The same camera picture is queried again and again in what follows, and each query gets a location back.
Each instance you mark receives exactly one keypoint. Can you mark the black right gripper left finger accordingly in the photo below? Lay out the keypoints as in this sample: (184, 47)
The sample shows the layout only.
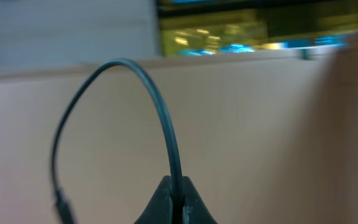
(159, 208)

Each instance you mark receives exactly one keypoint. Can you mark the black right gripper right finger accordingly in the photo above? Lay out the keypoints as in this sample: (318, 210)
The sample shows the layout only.
(194, 209)

